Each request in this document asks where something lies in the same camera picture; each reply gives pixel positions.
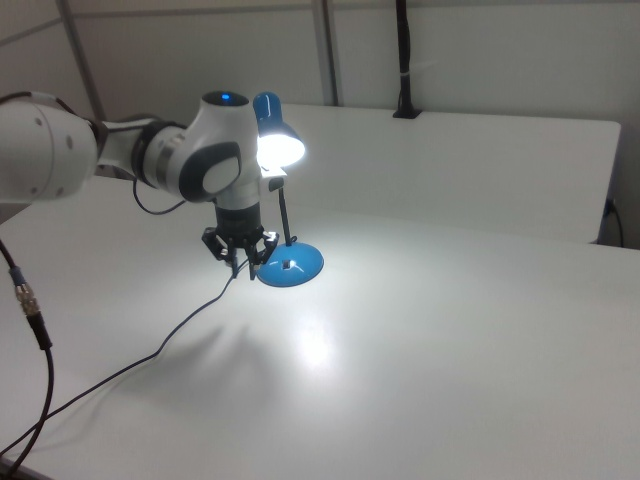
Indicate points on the adjacent white table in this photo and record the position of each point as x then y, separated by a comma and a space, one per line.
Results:
450, 165

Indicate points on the grey partition post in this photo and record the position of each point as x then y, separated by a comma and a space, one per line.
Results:
327, 50

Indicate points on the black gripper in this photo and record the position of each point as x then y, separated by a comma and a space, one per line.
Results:
239, 222

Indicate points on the black camera pole with clamp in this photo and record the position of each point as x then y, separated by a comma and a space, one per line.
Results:
404, 50

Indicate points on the blue desk lamp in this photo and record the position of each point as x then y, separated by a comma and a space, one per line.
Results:
295, 262

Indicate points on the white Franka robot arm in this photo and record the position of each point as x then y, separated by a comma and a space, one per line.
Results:
215, 135

